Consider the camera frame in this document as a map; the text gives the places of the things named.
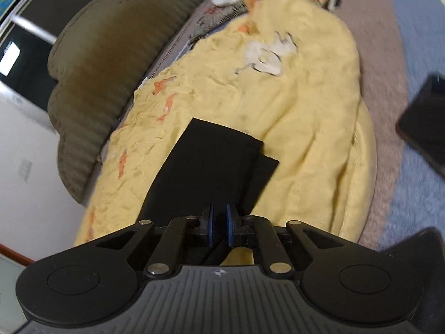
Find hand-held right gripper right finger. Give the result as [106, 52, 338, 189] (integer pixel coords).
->
[226, 202, 345, 276]

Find white wall outlet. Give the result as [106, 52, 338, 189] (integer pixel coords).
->
[19, 159, 34, 182]

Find black pants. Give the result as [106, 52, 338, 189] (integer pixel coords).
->
[139, 117, 280, 266]

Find window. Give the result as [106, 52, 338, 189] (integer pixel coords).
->
[0, 0, 81, 112]

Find wooden door frame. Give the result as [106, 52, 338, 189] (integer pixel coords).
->
[0, 244, 36, 264]

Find black rectangular object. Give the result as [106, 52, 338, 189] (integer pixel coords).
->
[395, 73, 445, 178]

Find olive ribbed cloud-shaped headboard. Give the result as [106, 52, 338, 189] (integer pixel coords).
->
[47, 0, 213, 207]

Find yellow printed blanket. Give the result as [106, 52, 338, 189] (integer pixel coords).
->
[73, 0, 378, 267]

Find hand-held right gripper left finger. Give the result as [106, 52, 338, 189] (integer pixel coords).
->
[95, 203, 216, 276]

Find frosted glass door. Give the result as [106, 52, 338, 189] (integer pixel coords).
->
[0, 255, 26, 321]

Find blue cloth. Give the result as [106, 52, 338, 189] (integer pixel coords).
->
[377, 0, 445, 251]

